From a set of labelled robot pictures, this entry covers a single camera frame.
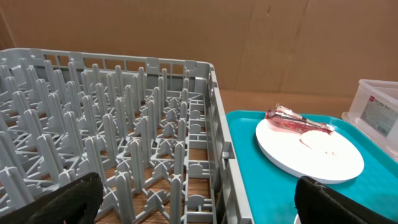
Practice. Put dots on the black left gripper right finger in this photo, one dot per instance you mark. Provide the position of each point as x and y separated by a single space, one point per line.
317 203

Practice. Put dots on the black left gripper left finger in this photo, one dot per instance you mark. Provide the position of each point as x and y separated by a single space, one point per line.
76 202

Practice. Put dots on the grey bowl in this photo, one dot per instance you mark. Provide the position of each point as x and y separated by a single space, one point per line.
297 220

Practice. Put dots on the large white round plate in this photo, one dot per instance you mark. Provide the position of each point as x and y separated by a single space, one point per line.
284 149

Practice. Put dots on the red foil snack wrapper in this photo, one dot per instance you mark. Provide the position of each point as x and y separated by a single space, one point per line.
287 118

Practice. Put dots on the white napkin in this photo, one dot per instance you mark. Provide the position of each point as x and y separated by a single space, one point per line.
319 141

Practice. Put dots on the teal plastic tray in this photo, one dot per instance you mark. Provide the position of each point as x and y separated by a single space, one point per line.
271 191

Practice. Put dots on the grey plastic dish rack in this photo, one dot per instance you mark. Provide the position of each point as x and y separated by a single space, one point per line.
154 129

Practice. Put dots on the clear plastic storage bin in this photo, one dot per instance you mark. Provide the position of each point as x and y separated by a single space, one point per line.
374 112

